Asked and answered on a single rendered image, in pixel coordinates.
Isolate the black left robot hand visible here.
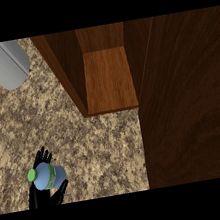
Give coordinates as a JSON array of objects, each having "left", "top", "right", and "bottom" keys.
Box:
[{"left": 18, "top": 142, "right": 73, "bottom": 211}]

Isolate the blue water bottle green cap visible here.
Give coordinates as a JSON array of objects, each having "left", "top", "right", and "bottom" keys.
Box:
[{"left": 25, "top": 158, "right": 69, "bottom": 194}]

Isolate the brown wooden cabinet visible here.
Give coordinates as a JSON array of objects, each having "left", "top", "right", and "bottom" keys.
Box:
[{"left": 30, "top": 17, "right": 168, "bottom": 125}]

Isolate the dark brown wooden cabinet door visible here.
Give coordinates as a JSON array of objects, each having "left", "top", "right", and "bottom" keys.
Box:
[{"left": 121, "top": 5, "right": 220, "bottom": 191}]

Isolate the grey rounded appliance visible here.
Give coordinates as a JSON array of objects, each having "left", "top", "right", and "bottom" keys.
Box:
[{"left": 0, "top": 38, "right": 35, "bottom": 93}]

